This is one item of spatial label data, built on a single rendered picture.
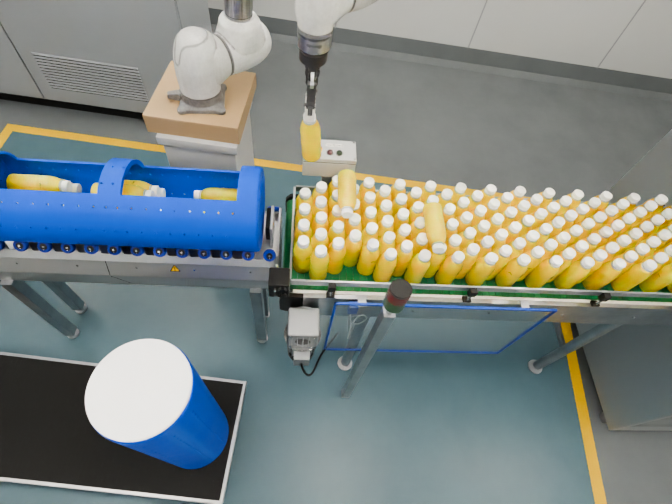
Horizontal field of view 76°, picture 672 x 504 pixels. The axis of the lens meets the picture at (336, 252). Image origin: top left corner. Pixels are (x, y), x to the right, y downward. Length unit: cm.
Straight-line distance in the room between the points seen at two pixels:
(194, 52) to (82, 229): 70
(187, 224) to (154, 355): 39
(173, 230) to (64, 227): 32
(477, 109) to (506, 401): 232
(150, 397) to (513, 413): 188
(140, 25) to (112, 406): 217
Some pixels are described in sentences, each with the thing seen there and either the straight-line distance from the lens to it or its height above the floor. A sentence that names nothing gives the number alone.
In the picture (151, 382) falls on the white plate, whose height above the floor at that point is 104.
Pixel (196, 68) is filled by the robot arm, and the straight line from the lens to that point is 172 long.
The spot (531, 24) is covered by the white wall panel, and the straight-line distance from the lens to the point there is 422.
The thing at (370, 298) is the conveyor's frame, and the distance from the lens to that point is 155.
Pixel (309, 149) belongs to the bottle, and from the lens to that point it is 144.
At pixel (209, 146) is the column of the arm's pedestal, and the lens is 182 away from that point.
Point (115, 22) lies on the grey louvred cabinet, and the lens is 301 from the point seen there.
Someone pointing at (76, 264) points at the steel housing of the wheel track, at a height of 88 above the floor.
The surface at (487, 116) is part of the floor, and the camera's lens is 384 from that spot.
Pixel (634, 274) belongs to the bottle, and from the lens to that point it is 190.
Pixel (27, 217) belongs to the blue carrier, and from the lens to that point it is 156.
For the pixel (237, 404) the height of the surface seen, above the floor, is 15.
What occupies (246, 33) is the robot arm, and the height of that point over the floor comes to 133.
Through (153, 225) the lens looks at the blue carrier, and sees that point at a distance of 141.
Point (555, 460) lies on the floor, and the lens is 266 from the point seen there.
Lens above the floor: 228
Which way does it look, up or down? 59 degrees down
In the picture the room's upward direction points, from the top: 11 degrees clockwise
